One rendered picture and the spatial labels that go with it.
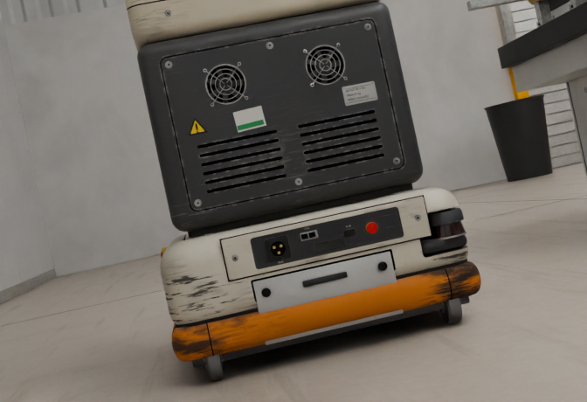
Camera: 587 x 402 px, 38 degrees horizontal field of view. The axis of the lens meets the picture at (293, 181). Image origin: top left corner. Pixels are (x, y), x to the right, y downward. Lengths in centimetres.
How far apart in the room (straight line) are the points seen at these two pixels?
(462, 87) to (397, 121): 691
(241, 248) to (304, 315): 18
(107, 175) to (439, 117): 329
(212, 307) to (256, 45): 54
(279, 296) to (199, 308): 16
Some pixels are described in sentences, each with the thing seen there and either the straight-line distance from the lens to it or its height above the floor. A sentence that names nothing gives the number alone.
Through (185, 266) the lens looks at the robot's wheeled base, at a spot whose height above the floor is 23.
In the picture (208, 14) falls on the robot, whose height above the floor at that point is 72.
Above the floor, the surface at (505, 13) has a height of 82.
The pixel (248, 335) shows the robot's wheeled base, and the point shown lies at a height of 8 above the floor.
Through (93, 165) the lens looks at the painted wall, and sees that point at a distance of 823.
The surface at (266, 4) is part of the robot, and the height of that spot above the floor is 72.
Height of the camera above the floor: 34
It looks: 1 degrees up
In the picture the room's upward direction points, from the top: 12 degrees counter-clockwise
